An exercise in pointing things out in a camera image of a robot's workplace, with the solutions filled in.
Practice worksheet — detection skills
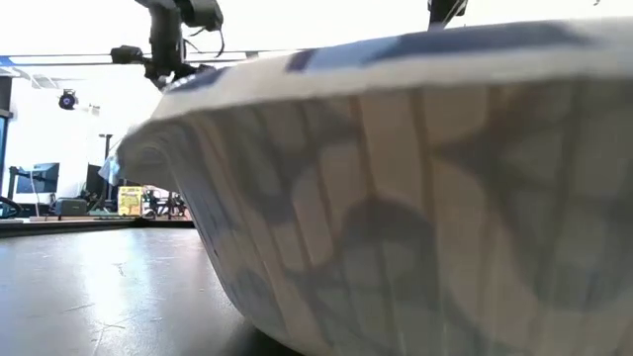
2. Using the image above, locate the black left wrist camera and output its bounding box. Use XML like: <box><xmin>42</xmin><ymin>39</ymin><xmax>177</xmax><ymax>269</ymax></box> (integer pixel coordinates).
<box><xmin>109</xmin><ymin>44</ymin><xmax>147</xmax><ymax>66</ymax></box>

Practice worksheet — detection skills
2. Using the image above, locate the dark computer monitor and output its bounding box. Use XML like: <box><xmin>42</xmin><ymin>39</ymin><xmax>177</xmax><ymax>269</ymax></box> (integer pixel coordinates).
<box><xmin>14</xmin><ymin>162</ymin><xmax>61</xmax><ymax>195</ymax></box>

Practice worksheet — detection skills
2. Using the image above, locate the yellow printed box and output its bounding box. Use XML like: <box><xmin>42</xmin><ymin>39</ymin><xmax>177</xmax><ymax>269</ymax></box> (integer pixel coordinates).
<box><xmin>117</xmin><ymin>185</ymin><xmax>145</xmax><ymax>218</ymax></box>

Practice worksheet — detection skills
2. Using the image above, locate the black ceiling spotlight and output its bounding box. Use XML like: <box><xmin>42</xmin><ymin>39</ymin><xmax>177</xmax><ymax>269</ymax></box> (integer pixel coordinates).
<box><xmin>57</xmin><ymin>88</ymin><xmax>80</xmax><ymax>112</ymax></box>

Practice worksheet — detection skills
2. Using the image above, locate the grey equipment case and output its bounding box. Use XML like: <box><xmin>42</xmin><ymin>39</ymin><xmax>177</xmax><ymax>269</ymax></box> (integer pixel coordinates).
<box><xmin>53</xmin><ymin>197</ymin><xmax>90</xmax><ymax>218</ymax></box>

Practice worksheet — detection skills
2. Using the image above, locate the black metal stand frame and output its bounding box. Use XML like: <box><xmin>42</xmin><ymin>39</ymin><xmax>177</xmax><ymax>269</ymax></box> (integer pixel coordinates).
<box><xmin>98</xmin><ymin>133</ymin><xmax>115</xmax><ymax>204</ymax></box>

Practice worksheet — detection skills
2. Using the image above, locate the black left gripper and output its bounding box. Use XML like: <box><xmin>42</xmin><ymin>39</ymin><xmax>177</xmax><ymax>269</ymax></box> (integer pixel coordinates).
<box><xmin>143</xmin><ymin>4</ymin><xmax>217</xmax><ymax>91</ymax></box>

